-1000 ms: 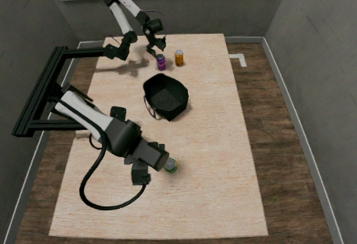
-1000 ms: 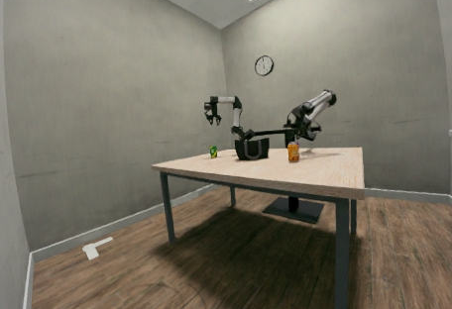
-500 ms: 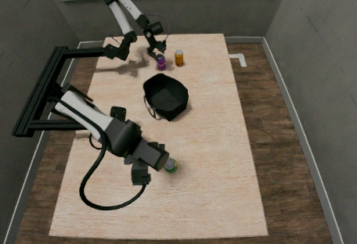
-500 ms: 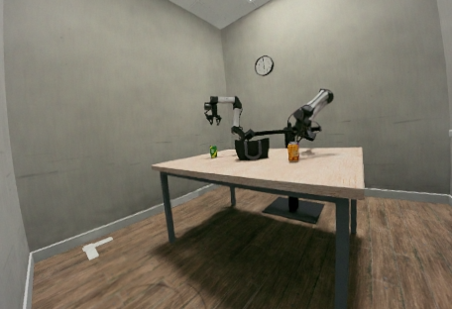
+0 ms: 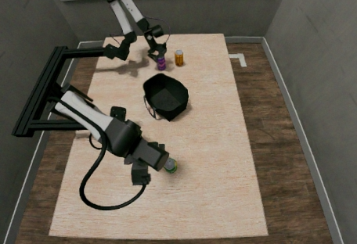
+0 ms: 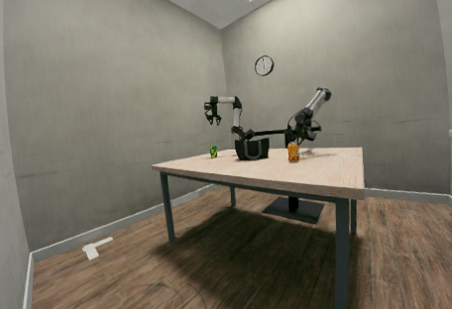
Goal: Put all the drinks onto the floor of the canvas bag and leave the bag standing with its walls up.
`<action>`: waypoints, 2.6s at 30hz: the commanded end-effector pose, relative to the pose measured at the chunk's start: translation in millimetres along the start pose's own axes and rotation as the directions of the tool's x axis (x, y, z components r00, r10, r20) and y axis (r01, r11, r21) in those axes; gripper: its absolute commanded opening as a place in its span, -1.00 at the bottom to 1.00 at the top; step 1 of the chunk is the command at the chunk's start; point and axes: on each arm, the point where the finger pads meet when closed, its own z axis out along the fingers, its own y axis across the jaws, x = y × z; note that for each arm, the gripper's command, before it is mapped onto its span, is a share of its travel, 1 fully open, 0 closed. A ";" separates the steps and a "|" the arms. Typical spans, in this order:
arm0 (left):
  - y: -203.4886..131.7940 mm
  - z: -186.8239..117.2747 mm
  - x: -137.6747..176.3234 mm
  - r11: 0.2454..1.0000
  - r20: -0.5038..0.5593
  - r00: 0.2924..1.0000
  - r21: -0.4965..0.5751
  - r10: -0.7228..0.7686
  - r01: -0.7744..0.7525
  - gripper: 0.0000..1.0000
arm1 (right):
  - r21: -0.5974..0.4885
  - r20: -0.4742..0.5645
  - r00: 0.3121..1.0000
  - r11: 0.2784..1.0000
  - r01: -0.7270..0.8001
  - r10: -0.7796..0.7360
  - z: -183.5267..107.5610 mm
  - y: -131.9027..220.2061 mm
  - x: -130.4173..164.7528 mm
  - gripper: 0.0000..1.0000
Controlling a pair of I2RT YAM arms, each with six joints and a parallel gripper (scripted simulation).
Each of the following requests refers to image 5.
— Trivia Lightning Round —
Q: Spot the black fabric bag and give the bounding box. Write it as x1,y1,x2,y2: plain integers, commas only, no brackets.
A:
142,73,189,121

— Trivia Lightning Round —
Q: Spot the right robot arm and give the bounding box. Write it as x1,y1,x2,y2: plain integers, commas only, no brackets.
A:
46,83,169,172

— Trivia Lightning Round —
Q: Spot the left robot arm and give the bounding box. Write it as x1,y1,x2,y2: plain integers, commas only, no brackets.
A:
107,0,164,58

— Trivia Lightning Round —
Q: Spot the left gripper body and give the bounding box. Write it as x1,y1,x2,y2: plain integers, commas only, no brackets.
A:
147,38,167,56

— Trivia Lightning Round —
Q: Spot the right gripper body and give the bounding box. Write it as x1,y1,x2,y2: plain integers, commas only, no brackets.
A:
127,155,150,185

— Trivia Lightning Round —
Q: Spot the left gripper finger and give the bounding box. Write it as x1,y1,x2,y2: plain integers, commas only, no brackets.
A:
148,55,158,63

